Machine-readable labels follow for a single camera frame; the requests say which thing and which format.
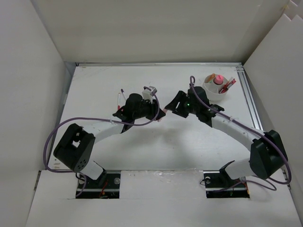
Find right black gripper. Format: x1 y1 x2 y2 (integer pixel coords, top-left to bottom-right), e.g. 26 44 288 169
165 90 199 118

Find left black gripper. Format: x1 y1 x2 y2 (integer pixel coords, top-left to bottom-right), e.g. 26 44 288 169
133 97 164 121

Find orange highlighter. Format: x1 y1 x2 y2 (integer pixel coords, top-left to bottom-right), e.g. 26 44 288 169
207 73 216 83

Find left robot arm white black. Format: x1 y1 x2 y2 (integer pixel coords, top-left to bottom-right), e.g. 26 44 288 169
53 87 166 188

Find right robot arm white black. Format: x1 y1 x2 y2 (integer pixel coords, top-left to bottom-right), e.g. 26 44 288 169
165 87 288 186

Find white round divided container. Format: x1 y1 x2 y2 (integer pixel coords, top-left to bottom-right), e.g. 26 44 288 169
202 75 228 102

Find white red pen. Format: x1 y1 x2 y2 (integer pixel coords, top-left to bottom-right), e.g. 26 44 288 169
117 93 121 110

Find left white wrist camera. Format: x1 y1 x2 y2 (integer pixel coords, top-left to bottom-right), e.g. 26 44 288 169
142 86 157 103

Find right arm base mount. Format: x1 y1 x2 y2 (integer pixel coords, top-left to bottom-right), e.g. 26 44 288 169
200 161 250 199

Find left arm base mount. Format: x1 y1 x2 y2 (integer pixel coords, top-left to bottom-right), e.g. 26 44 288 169
75 170 121 199

